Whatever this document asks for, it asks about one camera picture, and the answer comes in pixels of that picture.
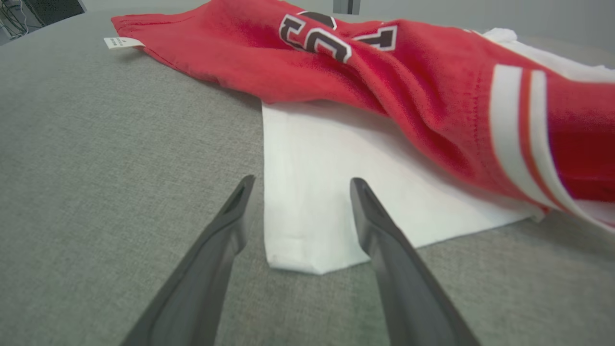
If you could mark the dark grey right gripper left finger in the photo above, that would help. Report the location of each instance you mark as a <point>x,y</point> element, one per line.
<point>192,288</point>

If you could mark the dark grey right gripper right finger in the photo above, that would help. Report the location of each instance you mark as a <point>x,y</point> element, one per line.
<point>408,288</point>

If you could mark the red and white jersey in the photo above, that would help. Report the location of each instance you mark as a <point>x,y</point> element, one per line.
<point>432,96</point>

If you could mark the black box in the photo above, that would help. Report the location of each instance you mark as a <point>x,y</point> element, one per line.
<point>53,8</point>

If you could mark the aluminium frame post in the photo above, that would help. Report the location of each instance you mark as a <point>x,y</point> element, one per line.
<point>346,6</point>

